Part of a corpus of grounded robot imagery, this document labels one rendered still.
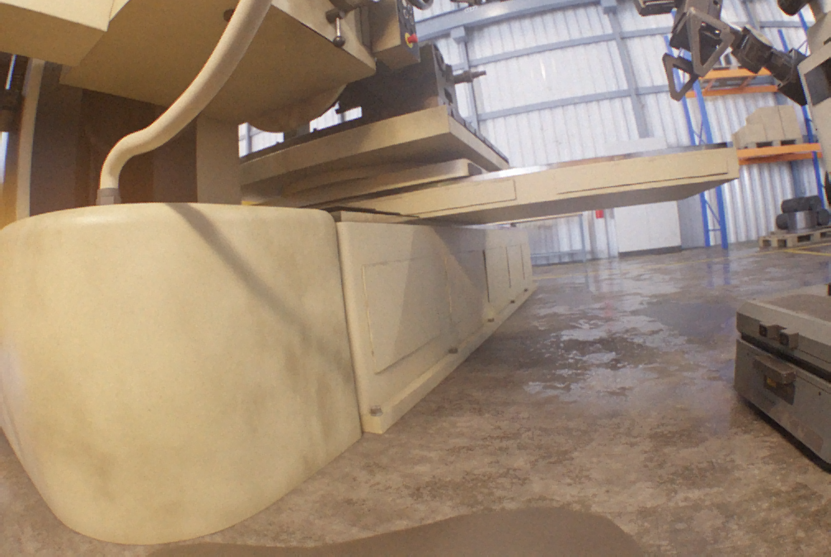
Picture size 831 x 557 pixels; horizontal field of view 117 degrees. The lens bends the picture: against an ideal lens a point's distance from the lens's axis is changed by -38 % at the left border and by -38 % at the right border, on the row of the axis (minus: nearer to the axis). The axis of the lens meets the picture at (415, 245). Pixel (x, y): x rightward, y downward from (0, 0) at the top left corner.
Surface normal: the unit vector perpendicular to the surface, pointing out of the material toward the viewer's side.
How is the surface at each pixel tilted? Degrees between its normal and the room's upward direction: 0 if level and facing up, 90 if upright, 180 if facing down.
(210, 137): 90
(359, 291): 90
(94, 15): 90
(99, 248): 90
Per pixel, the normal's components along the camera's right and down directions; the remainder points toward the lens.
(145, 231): 0.65, -0.08
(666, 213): -0.41, 0.03
